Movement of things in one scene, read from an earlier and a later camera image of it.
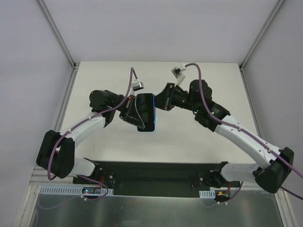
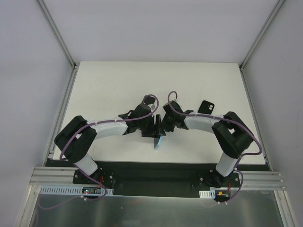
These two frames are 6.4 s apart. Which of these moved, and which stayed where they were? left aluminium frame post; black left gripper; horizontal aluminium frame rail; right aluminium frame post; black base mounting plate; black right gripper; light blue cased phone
Moved: black right gripper; light blue cased phone; black left gripper
Stayed: black base mounting plate; left aluminium frame post; right aluminium frame post; horizontal aluminium frame rail
